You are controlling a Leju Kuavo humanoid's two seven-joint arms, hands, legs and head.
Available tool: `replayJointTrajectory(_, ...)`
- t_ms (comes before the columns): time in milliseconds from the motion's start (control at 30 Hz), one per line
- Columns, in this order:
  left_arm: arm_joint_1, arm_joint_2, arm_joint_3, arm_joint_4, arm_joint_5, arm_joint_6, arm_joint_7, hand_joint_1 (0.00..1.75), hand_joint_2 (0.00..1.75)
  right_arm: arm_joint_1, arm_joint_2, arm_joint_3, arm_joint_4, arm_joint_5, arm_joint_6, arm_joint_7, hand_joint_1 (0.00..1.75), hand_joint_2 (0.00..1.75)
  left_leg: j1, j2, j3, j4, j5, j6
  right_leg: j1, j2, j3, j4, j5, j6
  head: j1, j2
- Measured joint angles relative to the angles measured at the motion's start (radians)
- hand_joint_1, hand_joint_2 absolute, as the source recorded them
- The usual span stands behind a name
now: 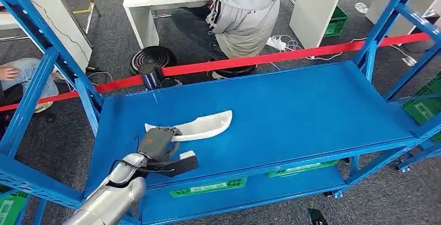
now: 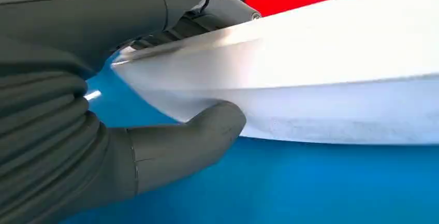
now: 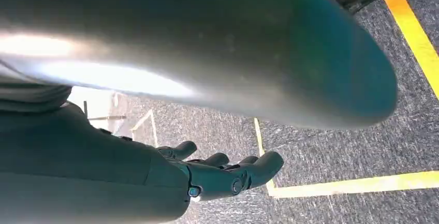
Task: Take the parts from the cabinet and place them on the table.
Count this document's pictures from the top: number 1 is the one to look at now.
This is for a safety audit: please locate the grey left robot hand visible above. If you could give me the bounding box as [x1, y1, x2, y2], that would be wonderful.
[137, 126, 183, 163]

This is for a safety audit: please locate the white curved plastic part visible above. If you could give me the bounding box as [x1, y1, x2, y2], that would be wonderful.
[145, 110, 233, 142]

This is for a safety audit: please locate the green plastic crate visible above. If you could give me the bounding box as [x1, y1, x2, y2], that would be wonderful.
[0, 186, 30, 225]
[267, 161, 339, 179]
[323, 6, 349, 38]
[401, 73, 441, 144]
[169, 177, 248, 198]

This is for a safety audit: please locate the black ribbed round base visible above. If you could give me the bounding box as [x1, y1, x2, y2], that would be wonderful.
[129, 45, 177, 76]

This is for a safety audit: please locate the black round stool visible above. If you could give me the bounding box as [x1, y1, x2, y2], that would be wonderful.
[213, 63, 257, 79]

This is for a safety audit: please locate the seated person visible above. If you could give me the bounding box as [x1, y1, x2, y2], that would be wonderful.
[171, 0, 281, 80]
[0, 57, 60, 114]

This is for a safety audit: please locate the red barrier belt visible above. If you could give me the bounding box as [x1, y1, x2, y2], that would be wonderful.
[0, 32, 431, 113]

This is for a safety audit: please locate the white power adapter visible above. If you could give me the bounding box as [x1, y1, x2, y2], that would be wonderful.
[266, 35, 287, 51]

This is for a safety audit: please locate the black robot foot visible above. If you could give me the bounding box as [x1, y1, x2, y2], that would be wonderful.
[307, 208, 328, 225]

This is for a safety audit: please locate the white power strip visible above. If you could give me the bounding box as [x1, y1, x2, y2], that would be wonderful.
[401, 55, 418, 67]

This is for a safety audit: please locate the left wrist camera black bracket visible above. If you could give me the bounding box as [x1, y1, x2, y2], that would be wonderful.
[151, 150, 200, 178]

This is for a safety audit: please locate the white power cable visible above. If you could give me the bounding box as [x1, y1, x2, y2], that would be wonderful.
[275, 34, 368, 61]

